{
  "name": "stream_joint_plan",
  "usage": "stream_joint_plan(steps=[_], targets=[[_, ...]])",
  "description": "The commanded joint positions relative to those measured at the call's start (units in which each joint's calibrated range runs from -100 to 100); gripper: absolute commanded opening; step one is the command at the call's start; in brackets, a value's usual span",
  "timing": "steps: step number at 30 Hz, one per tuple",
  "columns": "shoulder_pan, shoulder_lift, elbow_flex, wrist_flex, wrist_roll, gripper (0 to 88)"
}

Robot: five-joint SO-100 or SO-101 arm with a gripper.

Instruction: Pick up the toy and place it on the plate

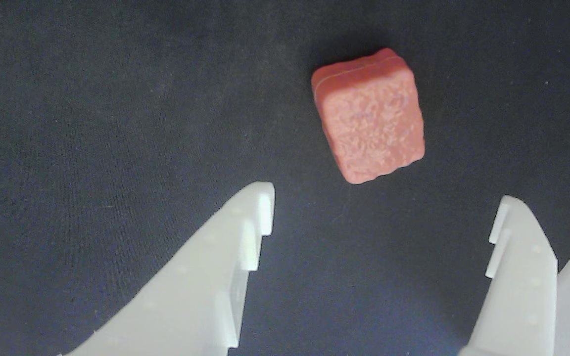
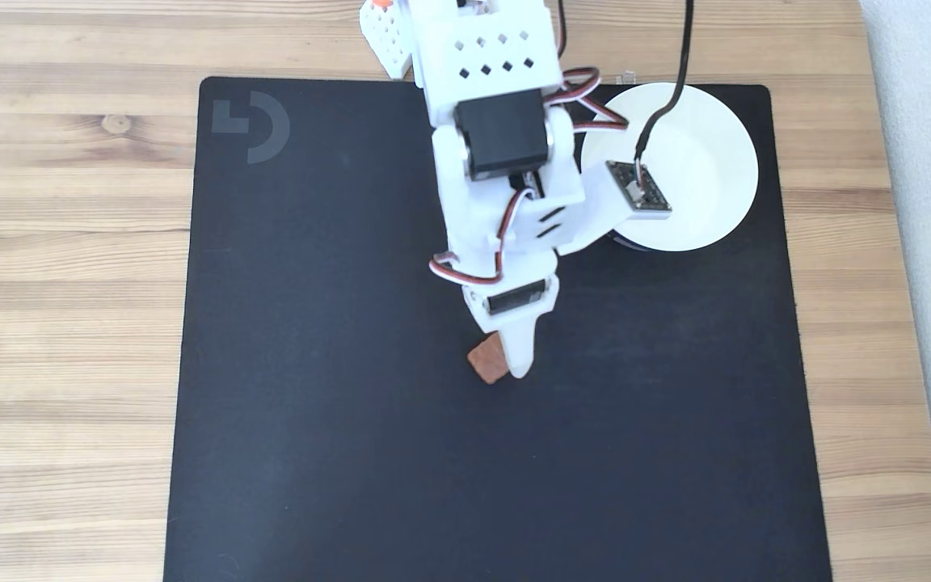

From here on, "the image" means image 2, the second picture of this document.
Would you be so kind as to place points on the small clear plastic clip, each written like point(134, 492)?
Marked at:
point(625, 78)

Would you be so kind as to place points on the brown square toy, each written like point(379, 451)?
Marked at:
point(486, 360)

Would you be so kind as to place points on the white round plate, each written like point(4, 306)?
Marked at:
point(708, 145)

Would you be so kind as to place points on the gripper camera on white mount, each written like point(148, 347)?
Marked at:
point(635, 187)

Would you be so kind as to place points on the black mouse mat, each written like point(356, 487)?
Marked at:
point(312, 404)

